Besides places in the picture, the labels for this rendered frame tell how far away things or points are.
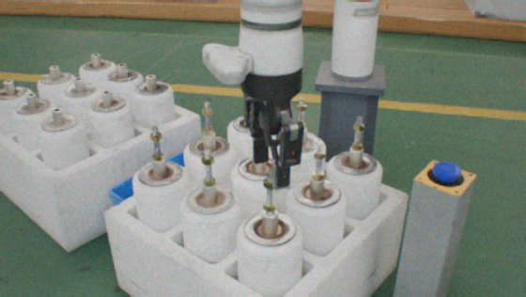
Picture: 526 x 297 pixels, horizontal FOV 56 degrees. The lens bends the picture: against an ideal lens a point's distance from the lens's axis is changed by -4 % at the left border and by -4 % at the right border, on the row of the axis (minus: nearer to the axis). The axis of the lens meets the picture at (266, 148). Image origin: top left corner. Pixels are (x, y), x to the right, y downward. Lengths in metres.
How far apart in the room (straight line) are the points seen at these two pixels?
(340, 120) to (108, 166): 0.50
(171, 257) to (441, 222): 0.41
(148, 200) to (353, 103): 0.49
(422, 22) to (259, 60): 2.01
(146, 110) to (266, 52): 0.65
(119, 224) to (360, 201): 0.41
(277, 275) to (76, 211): 0.52
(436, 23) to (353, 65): 1.49
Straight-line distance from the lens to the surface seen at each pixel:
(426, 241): 0.81
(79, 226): 1.14
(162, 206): 0.86
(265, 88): 0.59
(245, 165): 0.88
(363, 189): 0.88
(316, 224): 0.80
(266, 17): 0.57
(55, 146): 1.09
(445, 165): 0.78
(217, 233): 0.79
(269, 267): 0.73
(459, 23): 2.58
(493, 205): 1.33
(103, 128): 1.14
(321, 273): 0.79
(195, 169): 0.93
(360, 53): 1.09
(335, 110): 1.12
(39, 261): 1.16
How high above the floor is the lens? 0.72
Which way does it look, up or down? 30 degrees down
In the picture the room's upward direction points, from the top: straight up
